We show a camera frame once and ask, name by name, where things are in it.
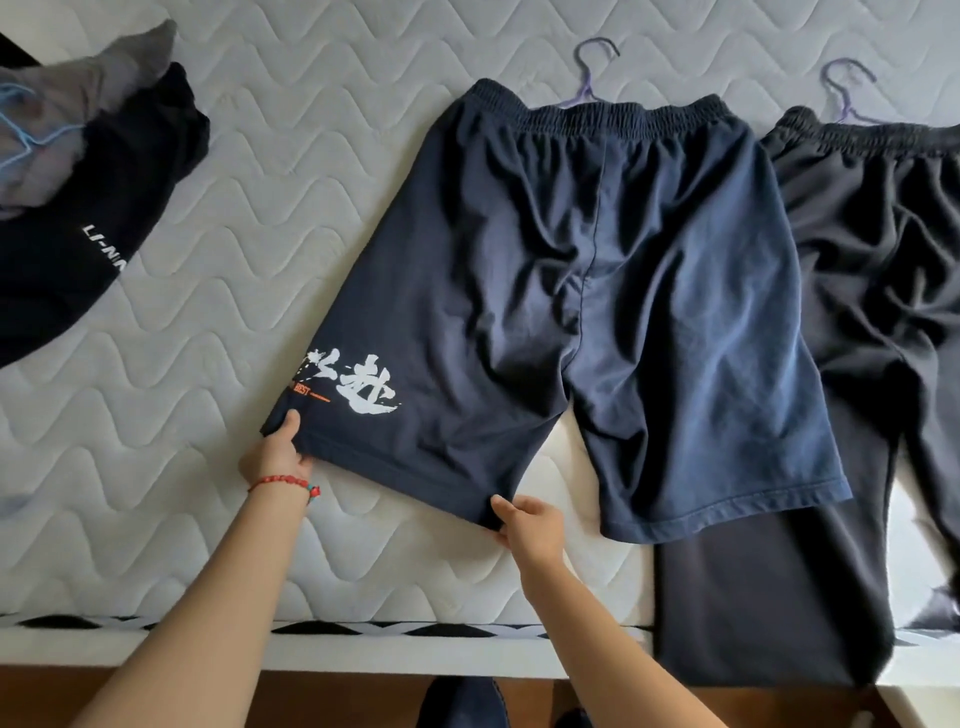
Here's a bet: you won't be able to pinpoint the person's dark jeans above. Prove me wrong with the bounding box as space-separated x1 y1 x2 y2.
416 674 594 728

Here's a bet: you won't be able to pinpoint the purple wire hanger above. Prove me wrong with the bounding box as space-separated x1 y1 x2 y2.
819 57 890 125
558 37 622 110

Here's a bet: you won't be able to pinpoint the person's left hand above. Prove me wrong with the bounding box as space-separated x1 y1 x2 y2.
238 408 315 490

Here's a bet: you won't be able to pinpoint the grey t-shirt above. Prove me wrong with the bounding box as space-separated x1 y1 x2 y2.
0 18 178 219

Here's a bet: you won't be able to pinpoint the navy printed shorts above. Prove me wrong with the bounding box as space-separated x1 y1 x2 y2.
260 77 854 545

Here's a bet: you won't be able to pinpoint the blue wire hanger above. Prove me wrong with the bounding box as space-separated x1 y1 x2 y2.
0 80 84 185

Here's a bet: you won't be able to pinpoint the person's right forearm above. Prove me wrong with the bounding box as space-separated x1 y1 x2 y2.
517 554 729 728

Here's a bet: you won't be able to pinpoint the black long trousers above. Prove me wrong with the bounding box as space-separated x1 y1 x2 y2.
652 104 960 688

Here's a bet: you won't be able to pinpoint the white quilted mattress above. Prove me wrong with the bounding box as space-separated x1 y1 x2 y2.
0 0 960 639

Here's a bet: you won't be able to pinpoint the person's left forearm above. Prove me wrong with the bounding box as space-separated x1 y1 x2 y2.
71 483 313 728

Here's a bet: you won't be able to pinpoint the person's right hand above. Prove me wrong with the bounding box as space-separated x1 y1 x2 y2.
489 493 568 575

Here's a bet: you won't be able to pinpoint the black Li-Ning t-shirt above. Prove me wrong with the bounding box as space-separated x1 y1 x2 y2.
0 33 211 369

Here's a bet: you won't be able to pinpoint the red bead bracelet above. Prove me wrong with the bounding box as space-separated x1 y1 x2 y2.
247 474 322 504

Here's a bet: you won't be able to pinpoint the white bed frame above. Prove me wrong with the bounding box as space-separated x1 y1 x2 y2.
0 626 960 728

